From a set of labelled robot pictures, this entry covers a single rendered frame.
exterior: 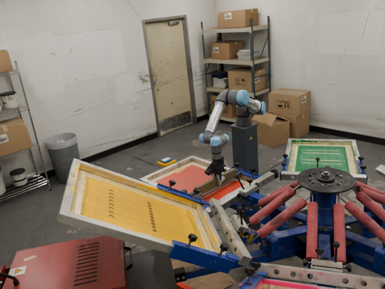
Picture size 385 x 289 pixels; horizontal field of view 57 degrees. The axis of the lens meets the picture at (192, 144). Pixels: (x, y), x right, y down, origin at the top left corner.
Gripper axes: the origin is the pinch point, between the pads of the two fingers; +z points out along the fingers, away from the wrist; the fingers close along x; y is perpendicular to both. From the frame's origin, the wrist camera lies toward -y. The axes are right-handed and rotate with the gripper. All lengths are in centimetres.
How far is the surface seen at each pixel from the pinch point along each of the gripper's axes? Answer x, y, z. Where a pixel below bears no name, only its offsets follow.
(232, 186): -5.2, 11.2, 5.7
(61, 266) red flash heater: -13, -123, -10
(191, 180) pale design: 28.2, -0.8, 5.7
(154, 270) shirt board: -34, -84, 6
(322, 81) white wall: 128, 380, 14
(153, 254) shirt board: -23, -76, 6
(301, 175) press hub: -73, -4, -30
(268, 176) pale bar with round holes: -26.7, 27.3, -2.9
